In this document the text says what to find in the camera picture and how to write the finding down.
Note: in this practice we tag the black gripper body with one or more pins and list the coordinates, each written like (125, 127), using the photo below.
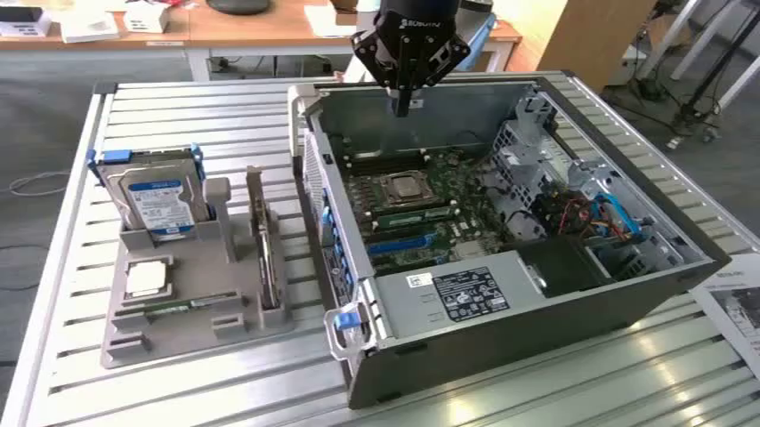
(416, 26)

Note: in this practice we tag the black graphics card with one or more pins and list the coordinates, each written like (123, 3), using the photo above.
(263, 249)

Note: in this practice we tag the white paper stack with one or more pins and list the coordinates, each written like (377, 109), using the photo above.
(324, 22)

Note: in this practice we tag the black round object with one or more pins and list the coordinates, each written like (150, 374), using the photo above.
(238, 5)

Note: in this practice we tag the wooden cabinet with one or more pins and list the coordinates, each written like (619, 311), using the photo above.
(593, 40)

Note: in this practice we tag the metal disk bay cage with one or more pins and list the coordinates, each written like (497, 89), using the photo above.
(523, 160)

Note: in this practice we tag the white electronics box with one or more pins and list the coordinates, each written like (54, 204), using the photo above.
(624, 66)

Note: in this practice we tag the silver CPU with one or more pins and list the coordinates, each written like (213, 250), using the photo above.
(408, 187)
(149, 279)

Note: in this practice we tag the metal CPU socket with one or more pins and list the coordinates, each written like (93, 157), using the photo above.
(389, 191)

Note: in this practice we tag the green motherboard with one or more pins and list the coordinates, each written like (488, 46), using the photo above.
(475, 209)

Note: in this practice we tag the green RAM stick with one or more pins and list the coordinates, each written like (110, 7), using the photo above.
(178, 307)
(409, 219)

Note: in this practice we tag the white cardboard box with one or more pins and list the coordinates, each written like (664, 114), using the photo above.
(146, 21)

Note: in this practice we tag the blue slot latch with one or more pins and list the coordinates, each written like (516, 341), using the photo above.
(326, 215)

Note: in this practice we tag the black wheeled stand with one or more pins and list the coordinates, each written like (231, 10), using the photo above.
(695, 107)

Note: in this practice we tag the blue expansion slot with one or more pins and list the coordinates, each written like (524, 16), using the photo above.
(398, 247)

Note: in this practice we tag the hard disk with blue caddy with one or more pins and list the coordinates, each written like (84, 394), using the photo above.
(157, 200)

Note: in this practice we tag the grey power supply unit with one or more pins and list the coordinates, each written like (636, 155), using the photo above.
(409, 311)

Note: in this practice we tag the black and white box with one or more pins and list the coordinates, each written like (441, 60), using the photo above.
(24, 22)

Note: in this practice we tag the grey parts rack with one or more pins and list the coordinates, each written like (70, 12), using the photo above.
(195, 276)

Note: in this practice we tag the blue case release latch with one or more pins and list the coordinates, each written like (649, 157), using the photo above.
(346, 321)

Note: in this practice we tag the black open PC case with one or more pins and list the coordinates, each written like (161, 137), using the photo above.
(505, 356)

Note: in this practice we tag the printed paper sheet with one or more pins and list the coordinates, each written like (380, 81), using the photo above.
(736, 302)

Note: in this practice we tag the wooden desk white frame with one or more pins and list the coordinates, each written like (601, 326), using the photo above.
(89, 40)
(267, 26)

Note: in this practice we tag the white table frame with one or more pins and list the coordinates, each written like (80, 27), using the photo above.
(712, 37)

